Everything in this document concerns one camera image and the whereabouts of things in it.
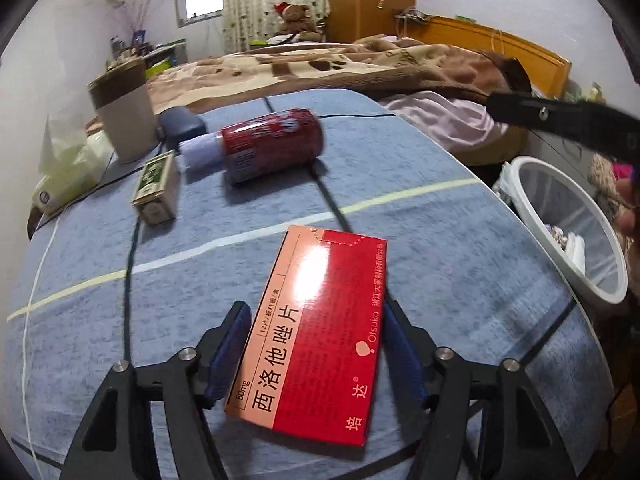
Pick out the white cord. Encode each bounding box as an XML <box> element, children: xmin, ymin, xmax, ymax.
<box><xmin>20</xmin><ymin>209</ymin><xmax>67</xmax><ymax>480</ymax></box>

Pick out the person's right hand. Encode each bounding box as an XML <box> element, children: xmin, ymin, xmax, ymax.
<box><xmin>614</xmin><ymin>177</ymin><xmax>640</xmax><ymax>248</ymax></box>

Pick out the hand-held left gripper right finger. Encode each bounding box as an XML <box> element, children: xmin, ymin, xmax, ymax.
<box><xmin>382</xmin><ymin>299</ymin><xmax>577</xmax><ymax>480</ymax></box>

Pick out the dark blue glasses case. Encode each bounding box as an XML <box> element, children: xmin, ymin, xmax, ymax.
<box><xmin>158</xmin><ymin>107</ymin><xmax>207</xmax><ymax>152</ymax></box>

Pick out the teddy bear with red hat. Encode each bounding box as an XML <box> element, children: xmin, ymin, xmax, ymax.
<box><xmin>272</xmin><ymin>2</ymin><xmax>324</xmax><ymax>42</ymax></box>

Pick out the patterned curtain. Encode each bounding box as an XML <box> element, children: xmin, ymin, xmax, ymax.
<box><xmin>219</xmin><ymin>0</ymin><xmax>332</xmax><ymax>54</ymax></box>

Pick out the window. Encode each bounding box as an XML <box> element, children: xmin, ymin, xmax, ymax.
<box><xmin>174</xmin><ymin>0</ymin><xmax>224</xmax><ymax>29</ymax></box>

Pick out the red drink can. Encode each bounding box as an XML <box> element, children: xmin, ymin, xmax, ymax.
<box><xmin>219</xmin><ymin>108</ymin><xmax>327</xmax><ymax>185</ymax></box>

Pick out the cluttered shelf desk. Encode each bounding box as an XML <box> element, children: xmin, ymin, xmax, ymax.
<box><xmin>106</xmin><ymin>40</ymin><xmax>189</xmax><ymax>72</ymax></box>

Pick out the yellow tissue box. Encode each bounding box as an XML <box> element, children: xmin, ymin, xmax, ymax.
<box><xmin>30</xmin><ymin>112</ymin><xmax>117</xmax><ymax>217</ymax></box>

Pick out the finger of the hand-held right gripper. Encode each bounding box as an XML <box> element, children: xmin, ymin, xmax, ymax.
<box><xmin>486</xmin><ymin>90</ymin><xmax>640</xmax><ymax>162</ymax></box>

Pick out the red medicine box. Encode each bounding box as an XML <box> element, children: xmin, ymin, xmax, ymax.
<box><xmin>224</xmin><ymin>225</ymin><xmax>389</xmax><ymax>447</ymax></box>

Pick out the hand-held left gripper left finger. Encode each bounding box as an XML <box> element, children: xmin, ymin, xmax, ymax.
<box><xmin>60</xmin><ymin>301</ymin><xmax>253</xmax><ymax>480</ymax></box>

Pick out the pink bed sheet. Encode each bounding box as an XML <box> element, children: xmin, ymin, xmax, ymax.
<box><xmin>382</xmin><ymin>91</ymin><xmax>512</xmax><ymax>163</ymax></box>

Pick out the wooden wardrobe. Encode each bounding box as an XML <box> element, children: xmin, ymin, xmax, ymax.
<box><xmin>325</xmin><ymin>0</ymin><xmax>417</xmax><ymax>43</ymax></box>

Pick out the blue checked tablecloth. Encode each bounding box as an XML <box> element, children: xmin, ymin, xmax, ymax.
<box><xmin>0</xmin><ymin>89</ymin><xmax>617</xmax><ymax>480</ymax></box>

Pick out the vase of dry branches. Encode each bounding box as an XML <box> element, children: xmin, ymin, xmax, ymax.
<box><xmin>124</xmin><ymin>0</ymin><xmax>157</xmax><ymax>46</ymax></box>

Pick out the white mesh waste basket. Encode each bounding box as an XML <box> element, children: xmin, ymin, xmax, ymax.
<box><xmin>492</xmin><ymin>156</ymin><xmax>629</xmax><ymax>306</ymax></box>

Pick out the wooden headboard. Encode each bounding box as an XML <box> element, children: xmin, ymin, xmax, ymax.
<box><xmin>400</xmin><ymin>15</ymin><xmax>572</xmax><ymax>100</ymax></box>

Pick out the small green box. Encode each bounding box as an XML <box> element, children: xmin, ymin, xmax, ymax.
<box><xmin>131</xmin><ymin>150</ymin><xmax>181</xmax><ymax>227</ymax></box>

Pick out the purple paper cup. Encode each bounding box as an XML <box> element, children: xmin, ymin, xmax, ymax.
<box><xmin>178</xmin><ymin>131</ymin><xmax>227</xmax><ymax>175</ymax></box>

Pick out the grey nightstand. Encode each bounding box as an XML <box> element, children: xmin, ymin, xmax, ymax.
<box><xmin>527</xmin><ymin>130</ymin><xmax>603</xmax><ymax>167</ymax></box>

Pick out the white cup with brown band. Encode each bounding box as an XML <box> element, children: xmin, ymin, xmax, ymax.
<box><xmin>88</xmin><ymin>57</ymin><xmax>160</xmax><ymax>165</ymax></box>

